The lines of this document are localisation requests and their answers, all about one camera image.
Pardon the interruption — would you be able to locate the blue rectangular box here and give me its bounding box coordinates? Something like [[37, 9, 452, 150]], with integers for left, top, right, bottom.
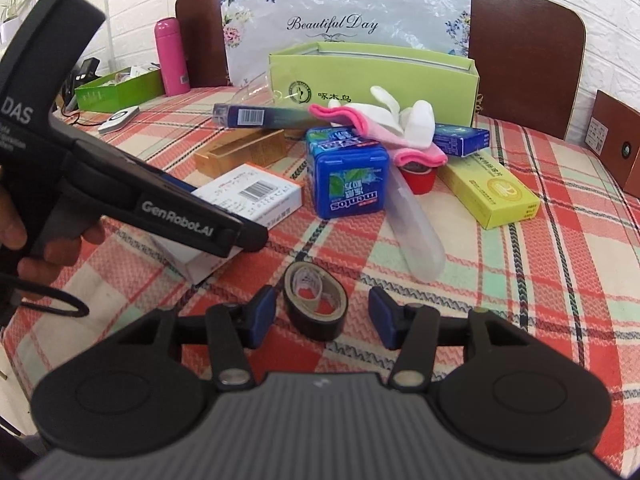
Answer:
[[431, 123, 491, 158]]

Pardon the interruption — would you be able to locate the white medicine box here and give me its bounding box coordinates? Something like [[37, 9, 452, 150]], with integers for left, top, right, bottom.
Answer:
[[150, 162, 304, 286]]

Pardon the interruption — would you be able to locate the blue mint tin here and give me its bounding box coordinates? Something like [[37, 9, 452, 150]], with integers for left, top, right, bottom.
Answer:
[[305, 126, 389, 221]]

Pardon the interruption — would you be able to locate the tan cardboard box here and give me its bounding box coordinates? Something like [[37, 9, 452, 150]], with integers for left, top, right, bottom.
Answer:
[[193, 129, 289, 179]]

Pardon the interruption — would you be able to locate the black device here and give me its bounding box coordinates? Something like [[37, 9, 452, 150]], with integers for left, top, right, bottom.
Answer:
[[70, 58, 101, 92]]

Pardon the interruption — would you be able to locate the brown box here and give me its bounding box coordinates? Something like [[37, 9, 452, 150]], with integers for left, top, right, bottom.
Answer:
[[570, 89, 640, 201]]

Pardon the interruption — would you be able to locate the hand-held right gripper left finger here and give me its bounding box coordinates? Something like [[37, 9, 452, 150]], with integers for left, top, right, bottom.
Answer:
[[145, 285, 276, 392]]

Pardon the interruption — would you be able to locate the black tape roll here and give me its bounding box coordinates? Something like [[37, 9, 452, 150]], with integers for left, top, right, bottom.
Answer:
[[283, 261, 347, 343]]

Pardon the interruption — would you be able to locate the person's left hand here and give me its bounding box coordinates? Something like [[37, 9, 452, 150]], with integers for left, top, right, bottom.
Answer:
[[0, 182, 107, 289]]

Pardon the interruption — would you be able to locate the brown chair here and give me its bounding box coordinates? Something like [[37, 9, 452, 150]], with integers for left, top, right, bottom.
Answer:
[[175, 0, 587, 141]]

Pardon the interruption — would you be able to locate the white remote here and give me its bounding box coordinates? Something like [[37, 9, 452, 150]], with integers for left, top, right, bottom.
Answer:
[[97, 106, 143, 135]]

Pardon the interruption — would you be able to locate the clear plastic wrapper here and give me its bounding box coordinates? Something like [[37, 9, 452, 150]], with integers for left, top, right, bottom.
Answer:
[[232, 71, 286, 109]]

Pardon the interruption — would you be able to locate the dark blue long box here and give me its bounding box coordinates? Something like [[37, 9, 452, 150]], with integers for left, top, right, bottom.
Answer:
[[212, 102, 321, 131]]

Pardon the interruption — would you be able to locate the yellow rectangular box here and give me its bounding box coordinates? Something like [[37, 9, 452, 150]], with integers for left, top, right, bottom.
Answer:
[[437, 150, 542, 231]]

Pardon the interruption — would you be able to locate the small green box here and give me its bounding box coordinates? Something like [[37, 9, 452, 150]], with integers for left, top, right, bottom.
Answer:
[[74, 67, 166, 113]]

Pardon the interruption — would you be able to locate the black cable loop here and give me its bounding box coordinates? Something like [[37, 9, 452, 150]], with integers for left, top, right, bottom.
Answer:
[[0, 270, 90, 319]]

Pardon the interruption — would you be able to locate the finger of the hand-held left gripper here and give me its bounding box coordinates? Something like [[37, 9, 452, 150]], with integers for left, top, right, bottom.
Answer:
[[127, 157, 203, 196], [215, 212, 270, 256]]

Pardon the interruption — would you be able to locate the plaid tablecloth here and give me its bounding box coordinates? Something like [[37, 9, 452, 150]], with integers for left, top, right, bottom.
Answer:
[[0, 85, 640, 461]]

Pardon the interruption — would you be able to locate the floral plastic bag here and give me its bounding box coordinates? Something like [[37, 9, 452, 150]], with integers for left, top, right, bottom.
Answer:
[[220, 0, 474, 89]]

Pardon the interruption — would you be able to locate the large green box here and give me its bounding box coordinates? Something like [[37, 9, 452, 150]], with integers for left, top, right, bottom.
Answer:
[[268, 42, 481, 129]]

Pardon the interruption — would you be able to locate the pink bottle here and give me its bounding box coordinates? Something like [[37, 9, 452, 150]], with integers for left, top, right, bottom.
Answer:
[[154, 17, 192, 97]]

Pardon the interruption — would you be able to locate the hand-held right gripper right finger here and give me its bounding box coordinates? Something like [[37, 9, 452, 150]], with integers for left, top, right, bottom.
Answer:
[[367, 287, 501, 392]]

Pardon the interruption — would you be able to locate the red tape roll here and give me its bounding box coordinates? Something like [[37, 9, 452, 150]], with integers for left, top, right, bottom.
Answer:
[[397, 161, 439, 196]]

